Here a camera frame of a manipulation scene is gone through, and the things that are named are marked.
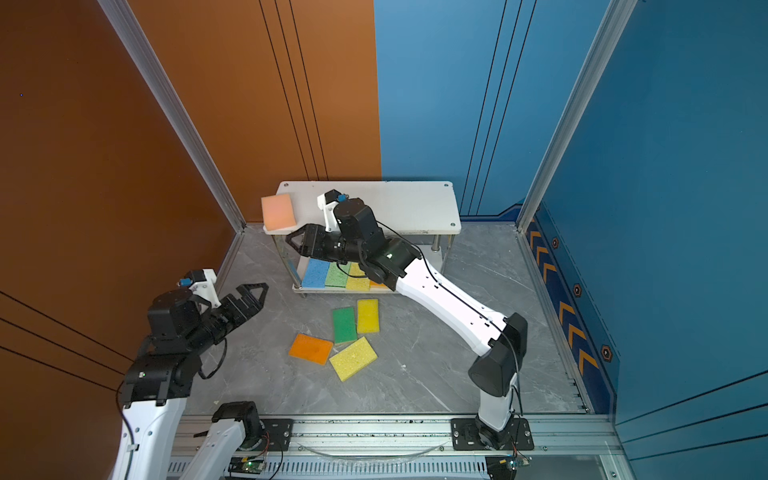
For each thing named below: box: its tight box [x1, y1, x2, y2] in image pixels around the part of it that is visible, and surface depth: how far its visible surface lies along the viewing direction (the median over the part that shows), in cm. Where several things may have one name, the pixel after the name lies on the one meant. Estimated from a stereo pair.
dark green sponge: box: [332, 307, 358, 344], surface depth 93 cm
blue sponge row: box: [302, 258, 331, 288], surface depth 96 cm
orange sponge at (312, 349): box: [288, 334, 334, 365], surface depth 88 cm
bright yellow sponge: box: [357, 298, 380, 334], surface depth 95 cm
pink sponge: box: [261, 194, 297, 231], surface depth 75 cm
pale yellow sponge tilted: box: [329, 336, 378, 382], surface depth 86 cm
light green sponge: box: [325, 261, 351, 288], surface depth 96 cm
